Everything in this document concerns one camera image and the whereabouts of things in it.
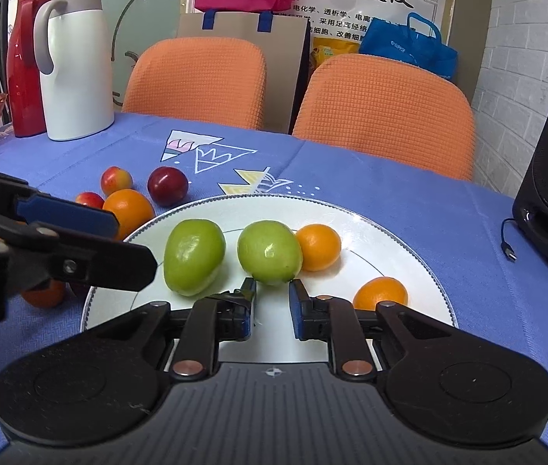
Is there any black cable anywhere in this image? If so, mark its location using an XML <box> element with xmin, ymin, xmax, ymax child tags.
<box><xmin>501</xmin><ymin>217</ymin><xmax>529</xmax><ymax>264</ymax></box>

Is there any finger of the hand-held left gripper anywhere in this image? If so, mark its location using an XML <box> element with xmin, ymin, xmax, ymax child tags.
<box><xmin>0</xmin><ymin>203</ymin><xmax>159</xmax><ymax>294</ymax></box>
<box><xmin>0</xmin><ymin>161</ymin><xmax>120</xmax><ymax>242</ymax></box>

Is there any red thermos jug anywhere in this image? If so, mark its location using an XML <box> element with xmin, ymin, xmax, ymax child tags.
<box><xmin>6</xmin><ymin>0</ymin><xmax>56</xmax><ymax>138</ymax></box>

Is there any blue printed tablecloth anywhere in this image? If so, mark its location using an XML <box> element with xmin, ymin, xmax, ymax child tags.
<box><xmin>0</xmin><ymin>111</ymin><xmax>548</xmax><ymax>465</ymax></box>

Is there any dark red plum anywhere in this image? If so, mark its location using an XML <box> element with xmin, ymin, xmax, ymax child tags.
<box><xmin>147</xmin><ymin>166</ymin><xmax>189</xmax><ymax>205</ymax></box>

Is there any orange chair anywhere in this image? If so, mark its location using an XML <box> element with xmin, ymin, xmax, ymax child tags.
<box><xmin>292</xmin><ymin>53</ymin><xmax>477</xmax><ymax>182</ymax></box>
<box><xmin>121</xmin><ymin>38</ymin><xmax>268</xmax><ymax>131</ymax></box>

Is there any white thermos jug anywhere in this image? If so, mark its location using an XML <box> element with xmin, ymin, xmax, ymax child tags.
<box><xmin>33</xmin><ymin>0</ymin><xmax>116</xmax><ymax>142</ymax></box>

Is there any yellow packet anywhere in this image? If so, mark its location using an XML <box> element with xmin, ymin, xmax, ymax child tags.
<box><xmin>311</xmin><ymin>43</ymin><xmax>363</xmax><ymax>71</ymax></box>

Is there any green fruit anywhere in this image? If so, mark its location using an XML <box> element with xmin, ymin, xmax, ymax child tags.
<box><xmin>164</xmin><ymin>219</ymin><xmax>226</xmax><ymax>297</ymax></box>
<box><xmin>237</xmin><ymin>220</ymin><xmax>304</xmax><ymax>286</ymax></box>

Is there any white round plate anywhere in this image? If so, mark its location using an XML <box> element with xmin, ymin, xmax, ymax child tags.
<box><xmin>80</xmin><ymin>197</ymin><xmax>459</xmax><ymax>336</ymax></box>

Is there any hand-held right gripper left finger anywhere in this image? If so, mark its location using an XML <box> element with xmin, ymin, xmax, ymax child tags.
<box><xmin>82</xmin><ymin>277</ymin><xmax>258</xmax><ymax>382</ymax></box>

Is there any red yellow plum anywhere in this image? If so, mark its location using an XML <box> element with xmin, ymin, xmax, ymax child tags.
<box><xmin>75</xmin><ymin>191</ymin><xmax>106</xmax><ymax>210</ymax></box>
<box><xmin>100</xmin><ymin>166</ymin><xmax>134</xmax><ymax>195</ymax></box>

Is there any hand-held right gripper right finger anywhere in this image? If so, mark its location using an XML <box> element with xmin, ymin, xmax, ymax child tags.
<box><xmin>287</xmin><ymin>278</ymin><xmax>461</xmax><ymax>382</ymax></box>

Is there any small orange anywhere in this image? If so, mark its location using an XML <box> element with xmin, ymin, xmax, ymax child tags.
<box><xmin>21</xmin><ymin>278</ymin><xmax>67</xmax><ymax>309</ymax></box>
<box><xmin>295</xmin><ymin>223</ymin><xmax>342</xmax><ymax>272</ymax></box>
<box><xmin>102</xmin><ymin>189</ymin><xmax>156</xmax><ymax>241</ymax></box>
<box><xmin>353</xmin><ymin>276</ymin><xmax>409</xmax><ymax>312</ymax></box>

